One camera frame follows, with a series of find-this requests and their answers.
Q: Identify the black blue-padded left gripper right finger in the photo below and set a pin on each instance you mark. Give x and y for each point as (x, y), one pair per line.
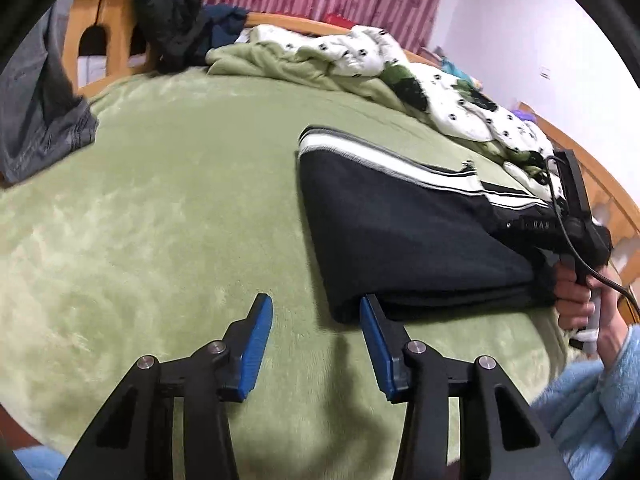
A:
(500, 436)

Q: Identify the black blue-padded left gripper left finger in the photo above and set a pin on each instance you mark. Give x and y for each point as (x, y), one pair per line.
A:
(131, 435)

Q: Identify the black pants with white stripes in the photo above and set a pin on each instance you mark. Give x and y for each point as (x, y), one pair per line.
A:
(423, 240)

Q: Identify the person's right hand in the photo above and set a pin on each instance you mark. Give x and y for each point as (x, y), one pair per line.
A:
(575, 307)

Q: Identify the light blue fleece sleeve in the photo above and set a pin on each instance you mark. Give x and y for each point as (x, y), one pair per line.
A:
(590, 410)

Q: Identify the green plush bed blanket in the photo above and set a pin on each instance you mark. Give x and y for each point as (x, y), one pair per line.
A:
(158, 235)

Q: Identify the red box by curtain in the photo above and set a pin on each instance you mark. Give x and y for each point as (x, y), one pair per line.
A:
(337, 19)

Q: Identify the grey denim jeans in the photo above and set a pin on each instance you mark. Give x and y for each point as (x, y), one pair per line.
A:
(42, 119)

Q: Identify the dark blue garment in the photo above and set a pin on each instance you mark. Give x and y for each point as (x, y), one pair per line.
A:
(225, 24)

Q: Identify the black garment on headboard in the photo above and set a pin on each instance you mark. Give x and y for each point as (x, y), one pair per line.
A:
(179, 31)

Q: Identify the wooden bed frame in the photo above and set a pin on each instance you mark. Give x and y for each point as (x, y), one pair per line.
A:
(612, 204)

